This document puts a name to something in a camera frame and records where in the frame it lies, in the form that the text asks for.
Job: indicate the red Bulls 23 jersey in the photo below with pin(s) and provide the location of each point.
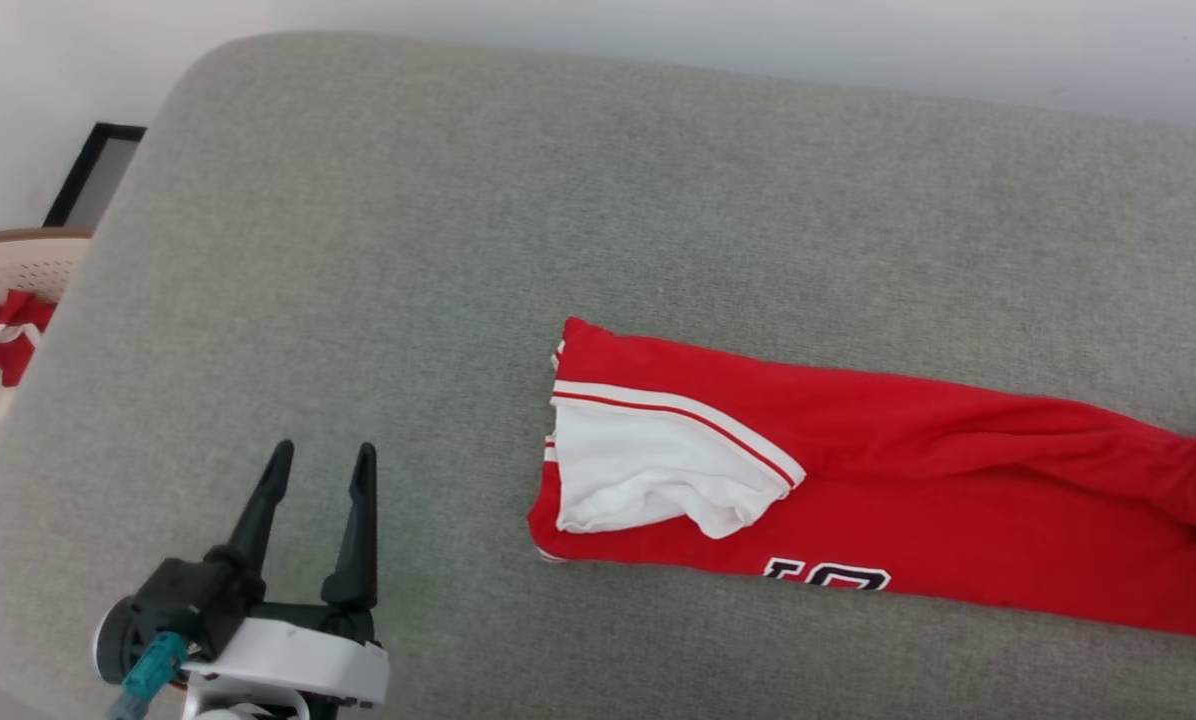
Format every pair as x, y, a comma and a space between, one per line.
958, 480

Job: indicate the black framed panel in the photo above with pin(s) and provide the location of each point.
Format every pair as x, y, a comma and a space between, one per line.
98, 175

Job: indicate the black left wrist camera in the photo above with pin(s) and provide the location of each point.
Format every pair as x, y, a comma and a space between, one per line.
173, 610

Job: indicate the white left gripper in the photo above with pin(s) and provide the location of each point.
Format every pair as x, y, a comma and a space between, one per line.
308, 660

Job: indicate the red garment with white trim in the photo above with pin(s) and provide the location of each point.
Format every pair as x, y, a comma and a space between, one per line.
13, 330

